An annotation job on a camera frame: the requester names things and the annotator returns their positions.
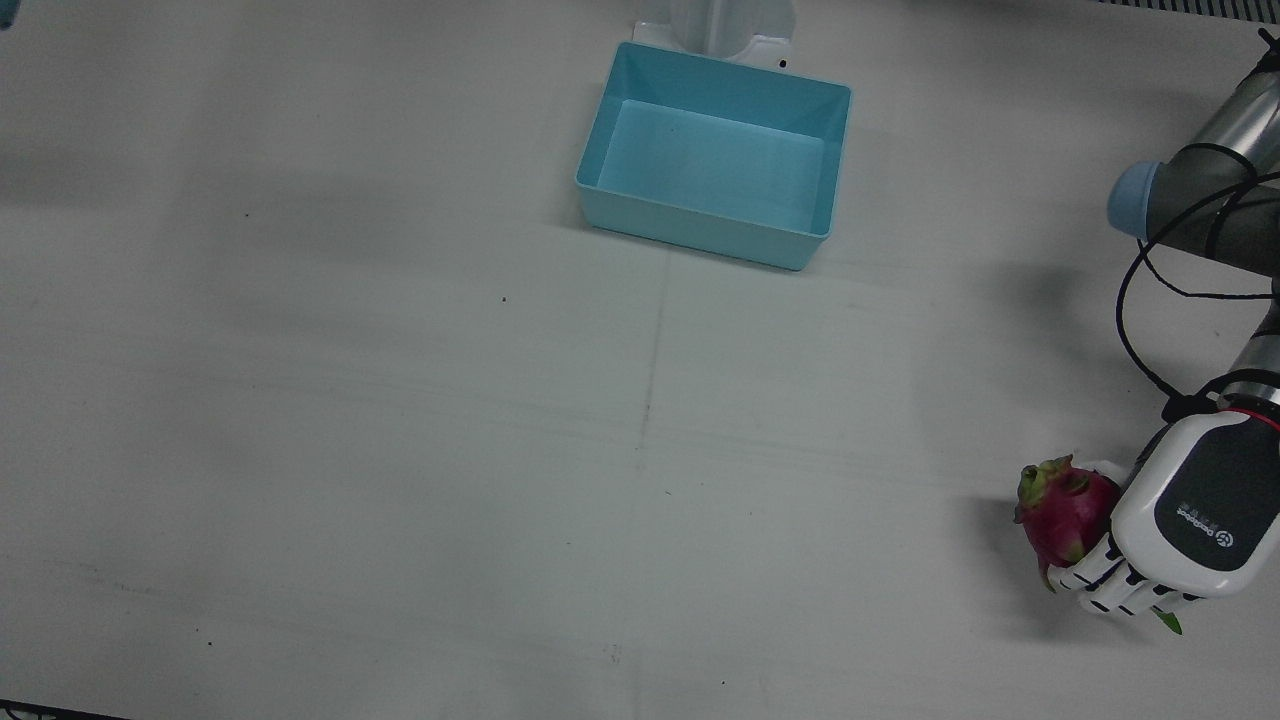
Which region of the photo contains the white grey left robot hand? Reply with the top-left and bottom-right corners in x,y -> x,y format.
1047,407 -> 1280,616

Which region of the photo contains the pink dragon fruit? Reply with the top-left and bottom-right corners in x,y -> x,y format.
1014,455 -> 1184,636

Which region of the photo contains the light blue plastic bin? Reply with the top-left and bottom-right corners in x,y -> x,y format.
575,41 -> 853,272

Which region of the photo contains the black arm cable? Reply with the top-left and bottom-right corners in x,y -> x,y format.
1115,140 -> 1280,421

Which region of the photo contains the ribbed aluminium rail panel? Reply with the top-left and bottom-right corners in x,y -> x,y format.
1095,0 -> 1280,21

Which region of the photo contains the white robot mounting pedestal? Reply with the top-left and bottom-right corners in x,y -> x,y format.
632,0 -> 801,71

